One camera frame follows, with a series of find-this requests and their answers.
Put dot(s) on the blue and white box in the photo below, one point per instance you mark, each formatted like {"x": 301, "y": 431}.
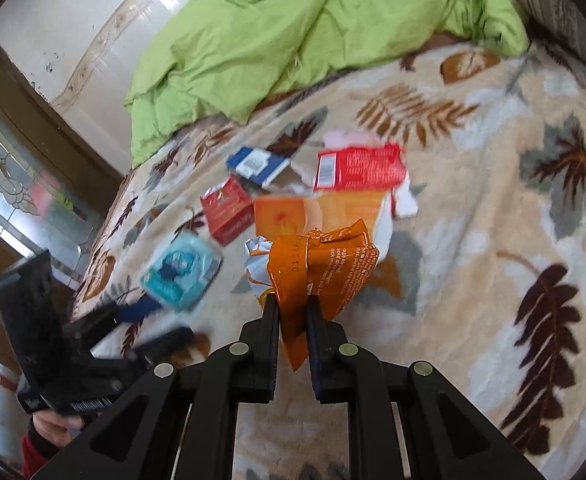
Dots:
{"x": 255, "y": 165}

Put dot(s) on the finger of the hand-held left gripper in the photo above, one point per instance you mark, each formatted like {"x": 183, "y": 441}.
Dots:
{"x": 168, "y": 341}
{"x": 133, "y": 310}

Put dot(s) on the person's left forearm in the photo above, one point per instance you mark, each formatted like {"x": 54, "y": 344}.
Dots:
{"x": 35, "y": 462}

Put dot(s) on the orange foil bag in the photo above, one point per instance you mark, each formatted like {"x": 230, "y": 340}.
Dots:
{"x": 323, "y": 270}

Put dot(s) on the person's left hand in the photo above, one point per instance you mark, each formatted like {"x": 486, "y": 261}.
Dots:
{"x": 50, "y": 432}

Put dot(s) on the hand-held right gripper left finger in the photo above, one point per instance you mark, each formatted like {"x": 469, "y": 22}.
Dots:
{"x": 269, "y": 345}

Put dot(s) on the green quilt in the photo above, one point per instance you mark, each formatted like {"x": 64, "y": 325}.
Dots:
{"x": 248, "y": 50}

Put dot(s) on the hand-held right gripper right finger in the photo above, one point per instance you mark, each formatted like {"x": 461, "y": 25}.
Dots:
{"x": 320, "y": 355}

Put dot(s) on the white and orange snack bag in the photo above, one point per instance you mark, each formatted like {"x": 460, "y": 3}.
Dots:
{"x": 283, "y": 217}

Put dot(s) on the teal tissue packet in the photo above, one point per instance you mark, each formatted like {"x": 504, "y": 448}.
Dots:
{"x": 180, "y": 272}

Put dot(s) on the red cigarette box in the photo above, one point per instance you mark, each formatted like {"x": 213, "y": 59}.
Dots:
{"x": 225, "y": 212}

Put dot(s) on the patterned glass door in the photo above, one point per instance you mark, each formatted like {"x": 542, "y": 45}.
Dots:
{"x": 18, "y": 195}

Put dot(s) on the leaf printed blanket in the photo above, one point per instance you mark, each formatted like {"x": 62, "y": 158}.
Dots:
{"x": 473, "y": 260}

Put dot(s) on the red carton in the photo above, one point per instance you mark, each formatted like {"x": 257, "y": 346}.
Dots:
{"x": 363, "y": 167}

